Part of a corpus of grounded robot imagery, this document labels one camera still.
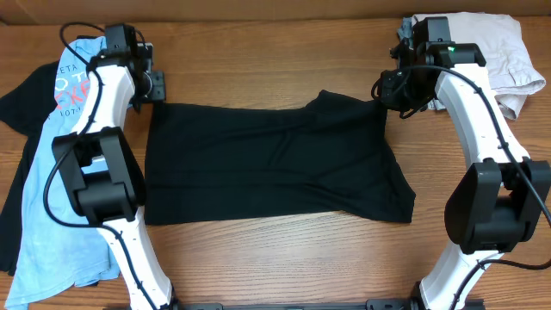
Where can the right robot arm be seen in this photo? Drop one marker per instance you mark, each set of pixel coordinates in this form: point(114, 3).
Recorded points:
point(501, 197)

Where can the light blue t-shirt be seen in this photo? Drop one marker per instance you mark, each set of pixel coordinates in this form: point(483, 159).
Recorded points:
point(43, 232)

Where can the folded blue jeans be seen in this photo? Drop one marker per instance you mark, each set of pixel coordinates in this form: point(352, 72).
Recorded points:
point(405, 31)

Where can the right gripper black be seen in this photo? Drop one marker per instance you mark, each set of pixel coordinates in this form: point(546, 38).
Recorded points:
point(388, 86)

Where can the beige folded shorts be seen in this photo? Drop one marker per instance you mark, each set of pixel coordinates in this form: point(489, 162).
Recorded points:
point(511, 73)

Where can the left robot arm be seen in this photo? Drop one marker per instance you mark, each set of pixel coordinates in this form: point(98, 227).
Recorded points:
point(102, 178)

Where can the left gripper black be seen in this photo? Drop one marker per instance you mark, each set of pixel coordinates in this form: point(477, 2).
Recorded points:
point(156, 86)

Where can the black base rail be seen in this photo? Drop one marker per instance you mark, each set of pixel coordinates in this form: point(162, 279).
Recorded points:
point(292, 306)

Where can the black t-shirt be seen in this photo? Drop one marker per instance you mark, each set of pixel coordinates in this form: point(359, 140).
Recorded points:
point(208, 163)
point(21, 103)

